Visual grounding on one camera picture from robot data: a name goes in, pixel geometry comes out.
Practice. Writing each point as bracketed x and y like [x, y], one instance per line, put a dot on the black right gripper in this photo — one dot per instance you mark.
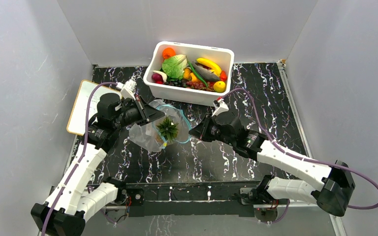
[201, 131]

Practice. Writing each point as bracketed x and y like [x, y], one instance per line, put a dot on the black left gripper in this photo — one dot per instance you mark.
[147, 113]

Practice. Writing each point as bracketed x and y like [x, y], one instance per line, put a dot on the clear zip top bag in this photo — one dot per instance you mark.
[148, 136]

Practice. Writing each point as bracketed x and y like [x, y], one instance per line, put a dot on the toy pineapple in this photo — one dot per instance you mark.
[168, 129]

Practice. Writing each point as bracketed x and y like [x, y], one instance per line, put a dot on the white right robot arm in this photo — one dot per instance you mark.
[300, 166]

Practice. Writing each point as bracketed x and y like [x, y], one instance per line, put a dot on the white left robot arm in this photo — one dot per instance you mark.
[100, 135]

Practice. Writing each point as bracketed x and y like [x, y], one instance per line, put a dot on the white plastic food bin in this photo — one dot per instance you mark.
[175, 89]

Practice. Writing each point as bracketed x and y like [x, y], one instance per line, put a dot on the toy purple onion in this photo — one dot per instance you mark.
[159, 77]

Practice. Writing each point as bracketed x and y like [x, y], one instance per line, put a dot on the toy red grapes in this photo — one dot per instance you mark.
[196, 85]

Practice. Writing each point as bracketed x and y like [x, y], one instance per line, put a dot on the toy yellow lemon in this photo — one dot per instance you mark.
[219, 87]

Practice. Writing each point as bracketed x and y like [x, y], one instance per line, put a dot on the toy green cabbage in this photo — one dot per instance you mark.
[174, 66]

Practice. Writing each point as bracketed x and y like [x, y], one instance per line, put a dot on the toy yellow pepper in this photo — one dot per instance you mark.
[188, 75]

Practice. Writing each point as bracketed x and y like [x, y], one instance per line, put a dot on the toy grey fish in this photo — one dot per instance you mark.
[206, 74]

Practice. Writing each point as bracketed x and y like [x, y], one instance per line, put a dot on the toy red tomato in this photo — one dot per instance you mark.
[223, 76]

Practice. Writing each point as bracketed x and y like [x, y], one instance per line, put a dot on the toy orange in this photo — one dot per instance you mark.
[168, 53]

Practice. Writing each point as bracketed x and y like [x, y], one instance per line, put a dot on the toy yellow banana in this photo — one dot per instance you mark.
[210, 64]

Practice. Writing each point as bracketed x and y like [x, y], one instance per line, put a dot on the toy green bean pod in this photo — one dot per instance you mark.
[197, 74]

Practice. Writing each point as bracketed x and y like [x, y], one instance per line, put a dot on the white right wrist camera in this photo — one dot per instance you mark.
[220, 107]

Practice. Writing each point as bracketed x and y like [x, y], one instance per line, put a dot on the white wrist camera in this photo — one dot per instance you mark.
[127, 89]
[220, 107]

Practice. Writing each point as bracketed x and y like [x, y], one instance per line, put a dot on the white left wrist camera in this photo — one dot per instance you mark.
[127, 89]

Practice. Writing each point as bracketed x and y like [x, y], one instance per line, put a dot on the white board wooden frame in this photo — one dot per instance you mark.
[76, 123]

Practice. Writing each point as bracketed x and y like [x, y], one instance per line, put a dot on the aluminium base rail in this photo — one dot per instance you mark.
[189, 198]

